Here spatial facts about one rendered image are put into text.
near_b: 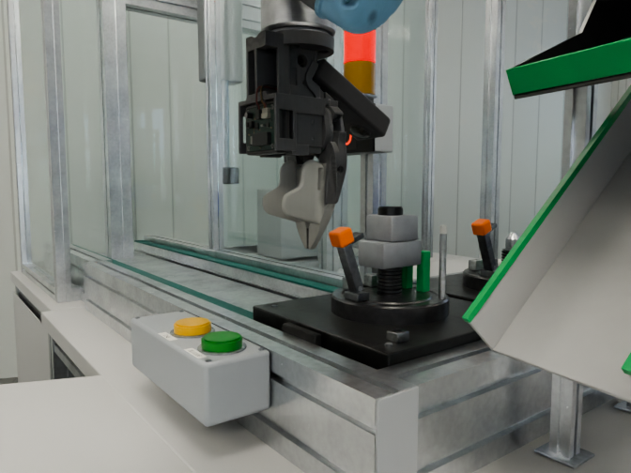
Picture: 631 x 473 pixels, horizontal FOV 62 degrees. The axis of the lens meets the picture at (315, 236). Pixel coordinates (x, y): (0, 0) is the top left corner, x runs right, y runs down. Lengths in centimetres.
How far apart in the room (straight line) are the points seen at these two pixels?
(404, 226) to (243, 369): 25
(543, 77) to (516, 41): 386
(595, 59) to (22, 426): 64
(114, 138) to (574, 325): 133
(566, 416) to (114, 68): 136
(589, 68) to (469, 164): 357
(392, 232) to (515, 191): 360
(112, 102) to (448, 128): 275
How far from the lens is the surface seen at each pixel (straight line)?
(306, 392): 50
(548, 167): 436
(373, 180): 85
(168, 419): 64
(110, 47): 160
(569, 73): 42
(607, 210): 50
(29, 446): 63
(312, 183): 53
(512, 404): 57
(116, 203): 155
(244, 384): 52
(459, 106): 395
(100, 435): 63
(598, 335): 42
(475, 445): 54
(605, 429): 67
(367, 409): 42
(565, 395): 57
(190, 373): 53
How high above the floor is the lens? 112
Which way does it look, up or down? 5 degrees down
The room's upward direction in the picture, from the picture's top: straight up
